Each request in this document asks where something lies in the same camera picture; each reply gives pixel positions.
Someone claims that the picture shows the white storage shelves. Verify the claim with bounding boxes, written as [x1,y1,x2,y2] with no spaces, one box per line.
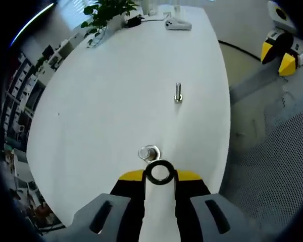
[0,50,48,157]

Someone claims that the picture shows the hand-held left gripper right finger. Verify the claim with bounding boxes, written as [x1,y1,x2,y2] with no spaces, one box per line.
[175,169,261,242]

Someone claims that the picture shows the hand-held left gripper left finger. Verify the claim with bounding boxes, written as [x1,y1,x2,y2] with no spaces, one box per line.
[44,169,145,242]

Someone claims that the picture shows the large steel washer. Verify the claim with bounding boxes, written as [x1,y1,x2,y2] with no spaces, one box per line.
[144,159,176,186]

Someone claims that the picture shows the black power adapter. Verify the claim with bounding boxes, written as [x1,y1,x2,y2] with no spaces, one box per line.
[126,15,145,28]

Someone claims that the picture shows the grey mesh office chair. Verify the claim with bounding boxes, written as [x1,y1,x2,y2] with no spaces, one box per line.
[218,59,303,239]

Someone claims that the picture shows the green potted plant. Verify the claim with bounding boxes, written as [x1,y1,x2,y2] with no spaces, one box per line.
[80,0,139,48]

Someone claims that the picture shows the large steel threaded stud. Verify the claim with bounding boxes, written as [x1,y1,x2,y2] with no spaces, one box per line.
[137,144,162,163]

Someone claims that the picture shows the small steel threaded stud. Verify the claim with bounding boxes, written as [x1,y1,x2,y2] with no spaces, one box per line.
[173,82,184,104]

